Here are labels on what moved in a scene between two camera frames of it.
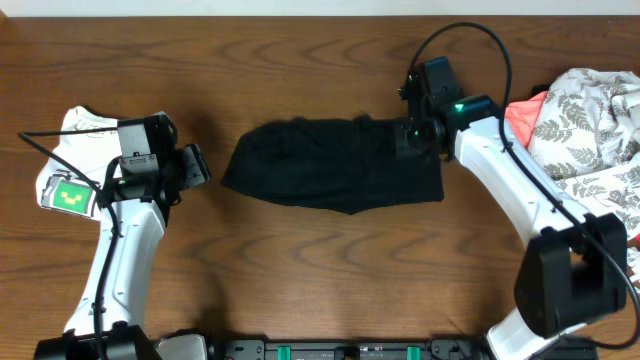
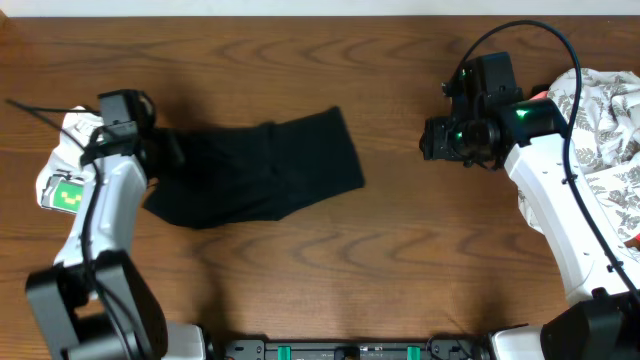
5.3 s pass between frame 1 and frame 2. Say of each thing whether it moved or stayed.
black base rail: stayed
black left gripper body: moved
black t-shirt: moved
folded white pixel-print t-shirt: stayed
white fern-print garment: stayed
